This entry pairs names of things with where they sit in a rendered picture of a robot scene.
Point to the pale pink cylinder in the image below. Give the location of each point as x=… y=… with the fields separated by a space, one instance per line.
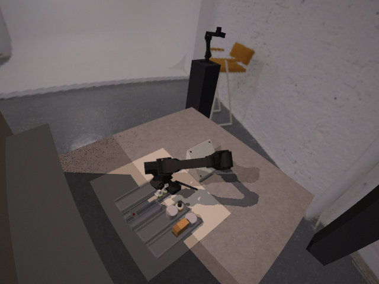
x=191 y=218
x=171 y=212

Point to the orange block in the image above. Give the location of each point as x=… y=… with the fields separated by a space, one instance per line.
x=180 y=227

